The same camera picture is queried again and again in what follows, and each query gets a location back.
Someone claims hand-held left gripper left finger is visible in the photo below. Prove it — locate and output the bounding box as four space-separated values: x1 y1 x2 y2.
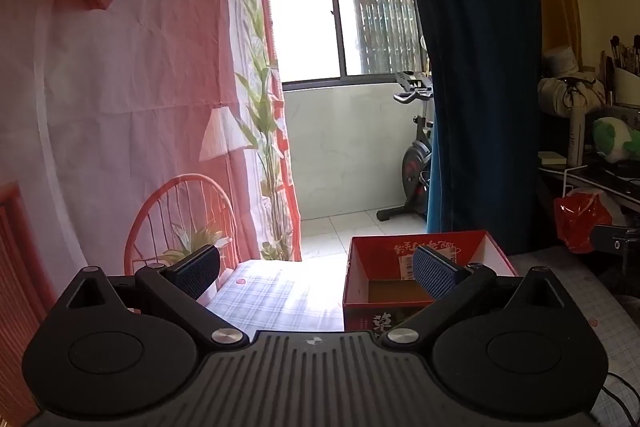
65 244 249 349

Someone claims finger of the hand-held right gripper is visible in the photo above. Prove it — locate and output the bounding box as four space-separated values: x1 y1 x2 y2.
590 223 640 258

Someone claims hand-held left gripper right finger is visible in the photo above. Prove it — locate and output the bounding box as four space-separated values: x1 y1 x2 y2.
382 246 568 350

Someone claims red cardboard box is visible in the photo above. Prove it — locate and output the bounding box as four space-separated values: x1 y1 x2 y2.
342 229 518 333

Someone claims red plastic bag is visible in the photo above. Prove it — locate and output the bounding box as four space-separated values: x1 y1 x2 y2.
553 188 626 254

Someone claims plaid bed sheet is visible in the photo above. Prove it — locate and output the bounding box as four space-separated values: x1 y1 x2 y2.
205 247 640 427

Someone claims green white plush toy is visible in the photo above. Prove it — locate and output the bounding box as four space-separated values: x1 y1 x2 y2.
592 117 640 164

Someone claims white spray bottle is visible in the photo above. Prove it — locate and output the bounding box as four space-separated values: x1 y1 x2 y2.
566 109 586 168

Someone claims black exercise bike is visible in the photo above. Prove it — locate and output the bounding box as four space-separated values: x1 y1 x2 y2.
376 71 436 222

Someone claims white brush holder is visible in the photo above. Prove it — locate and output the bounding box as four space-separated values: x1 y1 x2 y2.
612 67 640 108

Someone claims pale rolled fabric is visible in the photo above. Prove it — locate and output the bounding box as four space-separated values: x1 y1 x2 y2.
542 47 581 78

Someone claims bunch of makeup brushes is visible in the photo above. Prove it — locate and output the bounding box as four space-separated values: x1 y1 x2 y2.
600 34 640 75

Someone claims dark blue curtain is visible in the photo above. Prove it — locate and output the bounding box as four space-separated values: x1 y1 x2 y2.
392 0 551 253

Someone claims printed red backdrop cloth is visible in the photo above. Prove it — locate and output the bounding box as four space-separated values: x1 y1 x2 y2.
0 0 303 423

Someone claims sliding glass window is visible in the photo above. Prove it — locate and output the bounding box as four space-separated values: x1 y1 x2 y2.
267 0 423 88

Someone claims white wire hook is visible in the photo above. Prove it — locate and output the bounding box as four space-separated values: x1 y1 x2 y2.
564 166 588 198

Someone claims black cable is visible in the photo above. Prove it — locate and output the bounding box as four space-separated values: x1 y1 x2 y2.
602 372 640 425

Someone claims white drawstring cloth bag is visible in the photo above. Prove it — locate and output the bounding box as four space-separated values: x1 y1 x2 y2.
537 76 606 118

